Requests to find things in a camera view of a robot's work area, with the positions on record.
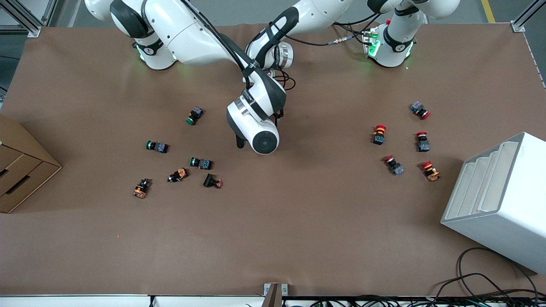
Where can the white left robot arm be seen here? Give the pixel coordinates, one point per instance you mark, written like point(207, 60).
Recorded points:
point(315, 13)

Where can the white slotted rack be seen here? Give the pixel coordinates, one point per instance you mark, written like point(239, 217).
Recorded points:
point(503, 221)

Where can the red mushroom button grey block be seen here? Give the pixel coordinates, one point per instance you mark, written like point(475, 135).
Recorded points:
point(394, 165)
point(422, 142)
point(420, 109)

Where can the grey metal table bracket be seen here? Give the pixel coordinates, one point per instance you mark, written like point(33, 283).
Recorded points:
point(275, 294)

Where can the black switch with red lens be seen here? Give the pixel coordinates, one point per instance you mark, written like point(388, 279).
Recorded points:
point(211, 181)

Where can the black orange push button switch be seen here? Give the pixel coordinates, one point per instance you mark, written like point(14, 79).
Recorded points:
point(141, 188)
point(178, 175)

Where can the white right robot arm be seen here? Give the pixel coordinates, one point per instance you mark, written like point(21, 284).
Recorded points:
point(192, 34)

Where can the red mushroom button orange block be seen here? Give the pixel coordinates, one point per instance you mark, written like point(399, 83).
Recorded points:
point(430, 170)
point(379, 134)

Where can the aluminium frame profile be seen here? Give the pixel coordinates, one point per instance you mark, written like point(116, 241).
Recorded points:
point(34, 30)
point(517, 26)

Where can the white table edge rail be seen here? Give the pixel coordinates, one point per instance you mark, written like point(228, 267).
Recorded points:
point(85, 302)

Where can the brown cardboard box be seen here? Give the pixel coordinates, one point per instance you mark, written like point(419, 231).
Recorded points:
point(21, 162)

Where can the green push button switch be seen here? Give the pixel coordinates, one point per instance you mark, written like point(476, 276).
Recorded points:
point(195, 115)
point(156, 146)
point(200, 163)

